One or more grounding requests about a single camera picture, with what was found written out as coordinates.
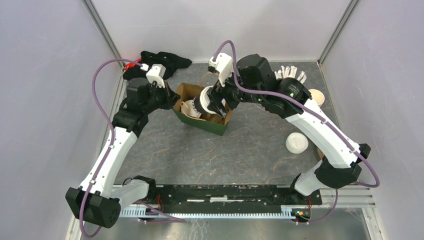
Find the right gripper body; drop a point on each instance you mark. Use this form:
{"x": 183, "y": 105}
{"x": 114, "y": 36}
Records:
{"x": 230, "y": 92}

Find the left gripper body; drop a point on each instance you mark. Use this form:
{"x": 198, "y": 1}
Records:
{"x": 159, "y": 97}

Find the green paper bag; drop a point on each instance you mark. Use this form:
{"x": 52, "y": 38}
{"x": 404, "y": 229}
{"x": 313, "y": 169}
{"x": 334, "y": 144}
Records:
{"x": 212, "y": 123}

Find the stack of white lids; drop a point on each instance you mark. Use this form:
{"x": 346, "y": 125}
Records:
{"x": 296, "y": 143}

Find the stack of paper cups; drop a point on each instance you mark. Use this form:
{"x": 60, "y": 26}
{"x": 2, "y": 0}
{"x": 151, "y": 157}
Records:
{"x": 318, "y": 96}

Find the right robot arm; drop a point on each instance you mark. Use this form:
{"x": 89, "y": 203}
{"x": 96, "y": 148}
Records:
{"x": 252, "y": 80}

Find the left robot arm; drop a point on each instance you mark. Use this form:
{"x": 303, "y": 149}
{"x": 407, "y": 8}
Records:
{"x": 95, "y": 201}

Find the black cloth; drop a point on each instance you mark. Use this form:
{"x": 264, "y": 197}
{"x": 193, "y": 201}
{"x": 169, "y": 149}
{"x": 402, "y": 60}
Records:
{"x": 171, "y": 61}

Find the red object behind bag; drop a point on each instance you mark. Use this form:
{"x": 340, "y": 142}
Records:
{"x": 131, "y": 64}

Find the brown cardboard cup carrier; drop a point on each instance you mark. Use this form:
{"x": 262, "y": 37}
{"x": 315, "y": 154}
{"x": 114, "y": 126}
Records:
{"x": 320, "y": 154}

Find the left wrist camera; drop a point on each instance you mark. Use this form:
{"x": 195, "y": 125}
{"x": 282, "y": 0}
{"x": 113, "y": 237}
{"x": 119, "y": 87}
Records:
{"x": 154, "y": 74}

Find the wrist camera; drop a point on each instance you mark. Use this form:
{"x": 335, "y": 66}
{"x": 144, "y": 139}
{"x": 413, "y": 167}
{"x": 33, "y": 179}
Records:
{"x": 154, "y": 74}
{"x": 223, "y": 65}

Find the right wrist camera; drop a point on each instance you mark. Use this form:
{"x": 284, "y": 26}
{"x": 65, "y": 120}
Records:
{"x": 223, "y": 65}

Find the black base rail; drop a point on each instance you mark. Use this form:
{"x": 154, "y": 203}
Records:
{"x": 228, "y": 199}

